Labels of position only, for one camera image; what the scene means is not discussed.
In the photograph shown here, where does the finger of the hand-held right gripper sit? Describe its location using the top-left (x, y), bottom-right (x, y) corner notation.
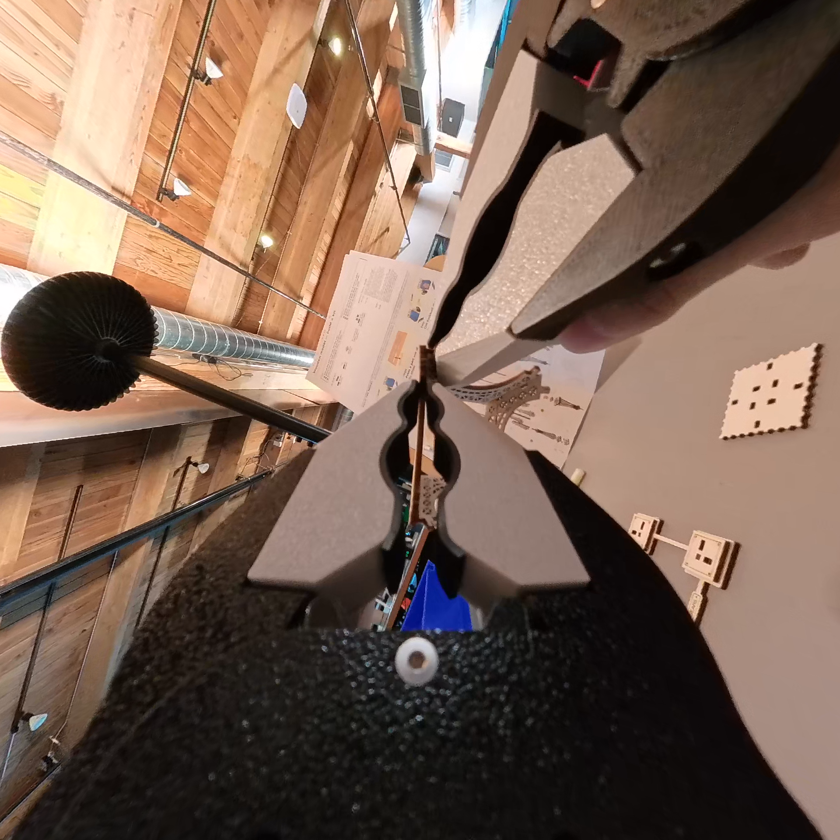
top-left (428, 51), bottom-right (623, 349)
top-left (433, 133), bottom-right (642, 389)

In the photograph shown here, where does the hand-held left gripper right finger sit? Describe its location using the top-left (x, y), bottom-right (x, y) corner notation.
top-left (428, 382), bottom-right (592, 614)

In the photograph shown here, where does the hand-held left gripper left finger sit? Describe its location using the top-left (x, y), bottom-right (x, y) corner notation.
top-left (247, 379), bottom-right (421, 614)

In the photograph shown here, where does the wooden lattice tower arch assembly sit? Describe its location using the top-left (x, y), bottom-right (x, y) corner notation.
top-left (408, 344), bottom-right (552, 529)

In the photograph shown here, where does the grey desk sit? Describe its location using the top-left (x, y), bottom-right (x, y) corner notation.
top-left (453, 0), bottom-right (840, 840)

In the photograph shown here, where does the person's right hand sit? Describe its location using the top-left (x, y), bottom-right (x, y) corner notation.
top-left (560, 243), bottom-right (816, 355)

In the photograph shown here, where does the black-and-white instruction sheet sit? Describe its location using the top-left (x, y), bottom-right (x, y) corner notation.
top-left (453, 348), bottom-right (606, 470)

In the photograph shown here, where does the colour instruction sheet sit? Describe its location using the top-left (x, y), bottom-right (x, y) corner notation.
top-left (305, 249), bottom-right (463, 421)

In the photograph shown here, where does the black steel beam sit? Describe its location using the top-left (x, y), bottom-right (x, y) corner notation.
top-left (0, 469), bottom-right (277, 608)

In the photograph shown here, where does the wooden toothed square plate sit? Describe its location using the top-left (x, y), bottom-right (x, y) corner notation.
top-left (718, 341), bottom-right (824, 441)

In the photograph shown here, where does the black round lamp on pole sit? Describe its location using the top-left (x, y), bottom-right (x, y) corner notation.
top-left (0, 271), bottom-right (332, 444)

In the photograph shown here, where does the metal air duct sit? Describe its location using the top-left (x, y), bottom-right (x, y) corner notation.
top-left (395, 0), bottom-right (437, 181)
top-left (0, 266), bottom-right (319, 370)

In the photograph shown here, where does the wooden four-square base frame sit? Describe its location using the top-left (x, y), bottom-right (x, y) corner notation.
top-left (629, 512), bottom-right (741, 624)

